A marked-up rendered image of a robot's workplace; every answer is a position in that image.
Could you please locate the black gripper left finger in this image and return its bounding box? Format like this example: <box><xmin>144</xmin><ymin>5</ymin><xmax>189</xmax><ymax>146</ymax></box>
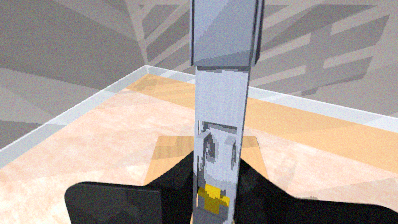
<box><xmin>64</xmin><ymin>150</ymin><xmax>194</xmax><ymax>224</ymax></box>

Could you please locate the light wooden board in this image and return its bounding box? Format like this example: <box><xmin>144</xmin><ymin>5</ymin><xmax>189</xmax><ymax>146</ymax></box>
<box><xmin>143</xmin><ymin>136</ymin><xmax>270</xmax><ymax>186</ymax></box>

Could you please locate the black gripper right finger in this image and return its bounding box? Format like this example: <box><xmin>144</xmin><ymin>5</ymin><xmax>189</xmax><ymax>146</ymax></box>
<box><xmin>234</xmin><ymin>158</ymin><xmax>398</xmax><ymax>224</ymax></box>

